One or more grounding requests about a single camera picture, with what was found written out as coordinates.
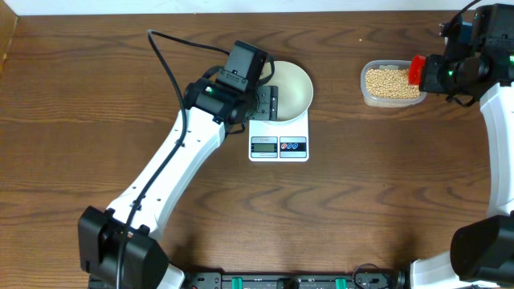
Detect red plastic measuring scoop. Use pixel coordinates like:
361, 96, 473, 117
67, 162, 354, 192
408, 55, 426, 85

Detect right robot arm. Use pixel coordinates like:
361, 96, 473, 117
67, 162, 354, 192
408, 2, 513, 288

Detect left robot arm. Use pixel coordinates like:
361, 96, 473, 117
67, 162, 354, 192
78, 41, 274, 288

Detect white digital kitchen scale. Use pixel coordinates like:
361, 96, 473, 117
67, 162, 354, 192
248, 111, 309, 162

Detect white round bowl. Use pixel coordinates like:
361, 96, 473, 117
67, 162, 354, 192
267, 61, 314, 122

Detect soybeans in container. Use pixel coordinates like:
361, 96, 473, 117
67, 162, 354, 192
365, 69, 420, 99

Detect clear plastic container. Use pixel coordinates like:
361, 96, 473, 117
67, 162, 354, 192
361, 60, 427, 108

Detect small black cable loop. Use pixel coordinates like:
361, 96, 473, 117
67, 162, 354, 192
351, 263, 391, 289

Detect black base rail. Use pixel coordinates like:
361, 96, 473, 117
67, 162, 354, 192
178, 270, 406, 289

